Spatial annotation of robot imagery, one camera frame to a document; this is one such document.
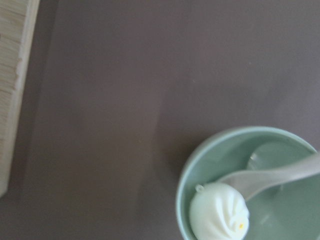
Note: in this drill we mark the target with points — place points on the white ceramic soup spoon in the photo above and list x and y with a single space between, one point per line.
250 183

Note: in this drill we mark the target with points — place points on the mint green bowl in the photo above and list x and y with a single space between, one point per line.
287 212

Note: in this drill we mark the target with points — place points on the wooden cutting board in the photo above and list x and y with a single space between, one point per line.
17 24

